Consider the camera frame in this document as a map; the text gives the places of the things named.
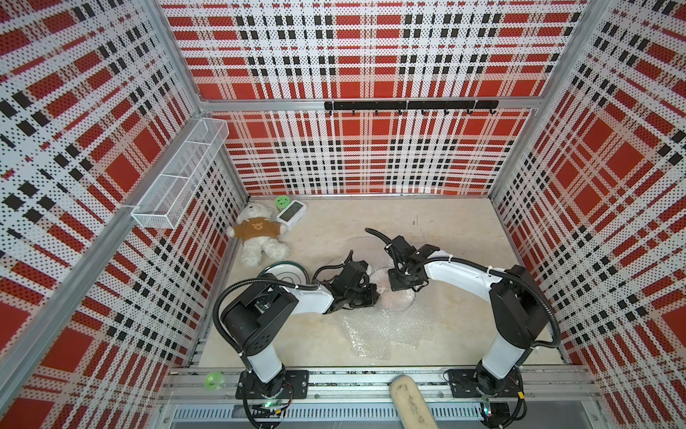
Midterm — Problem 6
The pink plate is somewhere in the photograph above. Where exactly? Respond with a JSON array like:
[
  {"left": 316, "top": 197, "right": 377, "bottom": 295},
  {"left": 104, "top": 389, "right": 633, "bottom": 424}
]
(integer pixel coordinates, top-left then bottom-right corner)
[{"left": 374, "top": 282, "right": 416, "bottom": 312}]

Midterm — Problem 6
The bubble wrap sheet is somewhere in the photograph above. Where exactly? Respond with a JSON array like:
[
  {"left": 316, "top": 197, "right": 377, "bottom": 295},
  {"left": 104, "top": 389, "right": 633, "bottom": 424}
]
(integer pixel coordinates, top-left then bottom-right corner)
[{"left": 337, "top": 307, "right": 433, "bottom": 360}]

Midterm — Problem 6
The white embossed plate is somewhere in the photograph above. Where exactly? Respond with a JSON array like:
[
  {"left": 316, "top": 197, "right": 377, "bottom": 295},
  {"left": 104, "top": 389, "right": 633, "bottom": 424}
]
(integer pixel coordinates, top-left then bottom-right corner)
[{"left": 258, "top": 261, "right": 311, "bottom": 285}]

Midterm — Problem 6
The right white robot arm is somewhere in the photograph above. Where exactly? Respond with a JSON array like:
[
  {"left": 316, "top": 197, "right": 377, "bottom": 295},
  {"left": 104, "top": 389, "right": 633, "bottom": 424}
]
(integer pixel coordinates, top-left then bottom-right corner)
[{"left": 382, "top": 236, "right": 561, "bottom": 382}]

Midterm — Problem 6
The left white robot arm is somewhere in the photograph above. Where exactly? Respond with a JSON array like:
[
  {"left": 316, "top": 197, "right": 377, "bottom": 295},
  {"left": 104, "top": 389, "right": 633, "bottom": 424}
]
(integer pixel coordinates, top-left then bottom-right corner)
[{"left": 212, "top": 257, "right": 380, "bottom": 385}]

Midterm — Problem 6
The white green small device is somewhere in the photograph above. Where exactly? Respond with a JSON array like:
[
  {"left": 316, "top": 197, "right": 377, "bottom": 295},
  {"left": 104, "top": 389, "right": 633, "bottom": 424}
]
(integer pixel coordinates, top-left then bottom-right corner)
[{"left": 277, "top": 200, "right": 307, "bottom": 229}]

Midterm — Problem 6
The beige teddy bear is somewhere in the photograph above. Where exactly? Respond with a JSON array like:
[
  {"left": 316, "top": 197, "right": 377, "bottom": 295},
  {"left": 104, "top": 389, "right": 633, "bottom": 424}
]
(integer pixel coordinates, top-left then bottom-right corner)
[{"left": 229, "top": 202, "right": 289, "bottom": 267}]

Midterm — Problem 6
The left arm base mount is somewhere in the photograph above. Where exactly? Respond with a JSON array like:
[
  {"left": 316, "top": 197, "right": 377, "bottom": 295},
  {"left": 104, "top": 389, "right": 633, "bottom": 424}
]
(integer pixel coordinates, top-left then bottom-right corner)
[{"left": 235, "top": 368, "right": 310, "bottom": 425}]

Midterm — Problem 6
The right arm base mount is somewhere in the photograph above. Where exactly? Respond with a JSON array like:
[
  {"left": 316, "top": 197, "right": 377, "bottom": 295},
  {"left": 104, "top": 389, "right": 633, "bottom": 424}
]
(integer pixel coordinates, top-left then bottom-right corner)
[{"left": 442, "top": 366, "right": 528, "bottom": 428}]

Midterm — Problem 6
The wooden brush handle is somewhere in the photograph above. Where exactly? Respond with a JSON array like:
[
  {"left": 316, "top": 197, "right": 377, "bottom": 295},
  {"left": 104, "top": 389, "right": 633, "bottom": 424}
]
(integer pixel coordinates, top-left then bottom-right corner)
[{"left": 391, "top": 375, "right": 438, "bottom": 429}]

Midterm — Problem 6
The black hook rail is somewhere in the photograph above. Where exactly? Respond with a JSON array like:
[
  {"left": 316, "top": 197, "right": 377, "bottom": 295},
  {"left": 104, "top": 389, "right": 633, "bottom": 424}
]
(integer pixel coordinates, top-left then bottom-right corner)
[{"left": 323, "top": 99, "right": 500, "bottom": 114}]

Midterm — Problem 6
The clear wall shelf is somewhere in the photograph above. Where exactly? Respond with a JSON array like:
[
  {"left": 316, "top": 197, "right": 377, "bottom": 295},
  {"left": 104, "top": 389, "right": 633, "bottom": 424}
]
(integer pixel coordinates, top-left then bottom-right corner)
[{"left": 132, "top": 118, "right": 228, "bottom": 230}]

